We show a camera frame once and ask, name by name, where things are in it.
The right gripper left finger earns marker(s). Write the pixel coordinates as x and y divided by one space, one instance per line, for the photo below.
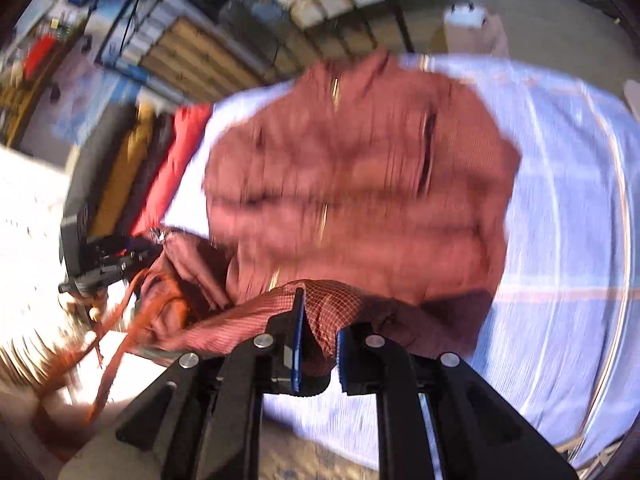
269 363

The wooden slatted board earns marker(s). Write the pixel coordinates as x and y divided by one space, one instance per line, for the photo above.
197 64

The mustard brown jacket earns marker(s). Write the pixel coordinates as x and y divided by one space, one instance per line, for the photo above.
130 156

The blue plaid bed sheet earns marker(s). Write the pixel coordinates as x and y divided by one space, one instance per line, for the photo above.
560 340

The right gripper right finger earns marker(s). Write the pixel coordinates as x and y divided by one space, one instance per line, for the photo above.
369 363

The bright red folded jacket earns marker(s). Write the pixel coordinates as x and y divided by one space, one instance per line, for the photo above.
188 127

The maroon checked puffer jacket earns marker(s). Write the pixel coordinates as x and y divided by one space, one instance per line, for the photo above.
379 190

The black iron bed frame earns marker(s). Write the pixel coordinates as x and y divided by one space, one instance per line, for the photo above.
259 32

